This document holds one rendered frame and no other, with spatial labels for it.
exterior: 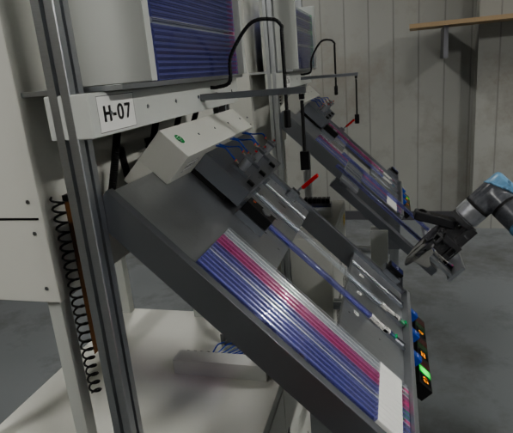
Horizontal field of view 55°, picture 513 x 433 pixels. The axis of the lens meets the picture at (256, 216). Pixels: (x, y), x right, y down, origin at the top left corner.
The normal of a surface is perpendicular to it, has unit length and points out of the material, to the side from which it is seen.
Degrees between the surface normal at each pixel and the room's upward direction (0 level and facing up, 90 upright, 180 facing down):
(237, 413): 0
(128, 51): 90
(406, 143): 90
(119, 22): 90
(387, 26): 90
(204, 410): 0
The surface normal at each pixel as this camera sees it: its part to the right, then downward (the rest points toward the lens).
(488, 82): -0.29, 0.29
